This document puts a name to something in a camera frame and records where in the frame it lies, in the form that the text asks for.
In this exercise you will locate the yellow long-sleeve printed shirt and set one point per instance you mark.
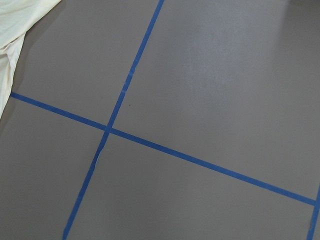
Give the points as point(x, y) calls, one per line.
point(16, 18)

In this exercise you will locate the brown table mat blue grid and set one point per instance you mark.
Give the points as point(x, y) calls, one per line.
point(165, 120)

